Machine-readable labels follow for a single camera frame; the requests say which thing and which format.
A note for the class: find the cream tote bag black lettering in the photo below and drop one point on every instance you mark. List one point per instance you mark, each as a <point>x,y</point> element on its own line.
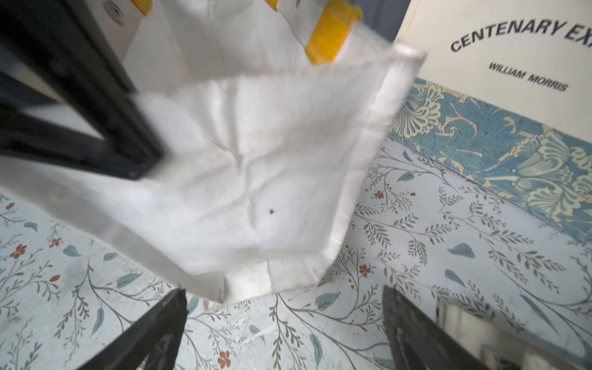
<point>504,99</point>

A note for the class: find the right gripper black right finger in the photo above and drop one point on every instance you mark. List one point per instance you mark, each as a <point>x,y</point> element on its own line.
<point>416,342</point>

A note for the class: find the white tote bag yellow handles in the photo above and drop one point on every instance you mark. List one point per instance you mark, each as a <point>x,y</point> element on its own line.
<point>270,118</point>

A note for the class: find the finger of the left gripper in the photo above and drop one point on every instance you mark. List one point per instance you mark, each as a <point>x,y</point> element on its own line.
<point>62,43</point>

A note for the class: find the floral table mat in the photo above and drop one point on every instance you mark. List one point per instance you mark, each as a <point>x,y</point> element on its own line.
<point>418,228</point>

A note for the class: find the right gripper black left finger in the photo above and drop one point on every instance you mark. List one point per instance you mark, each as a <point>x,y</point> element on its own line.
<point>153,341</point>

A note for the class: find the cream canvas bag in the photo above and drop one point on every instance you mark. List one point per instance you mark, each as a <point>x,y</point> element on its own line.
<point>493,347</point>

